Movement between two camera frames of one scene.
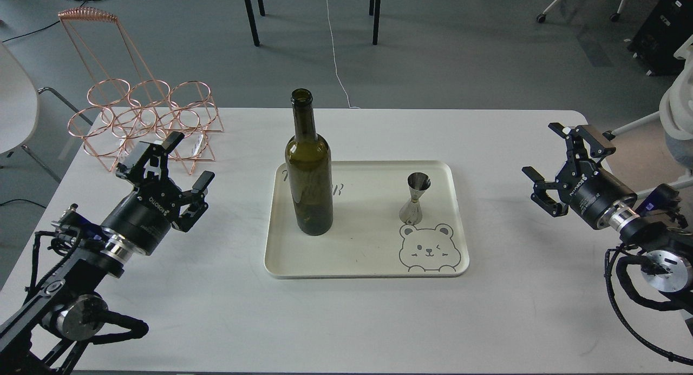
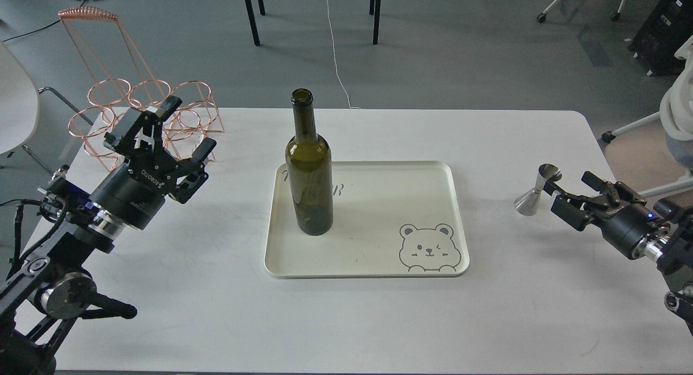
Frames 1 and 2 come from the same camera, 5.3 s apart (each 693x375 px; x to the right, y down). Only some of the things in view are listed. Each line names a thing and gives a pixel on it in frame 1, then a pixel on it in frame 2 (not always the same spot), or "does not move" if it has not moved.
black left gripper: x=143 y=216 to x=136 y=193
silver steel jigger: x=411 y=212 to x=527 y=203
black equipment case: x=668 y=26 does not move
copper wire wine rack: x=126 y=106 does not move
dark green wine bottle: x=309 y=169 does not move
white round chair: x=19 y=107 does not move
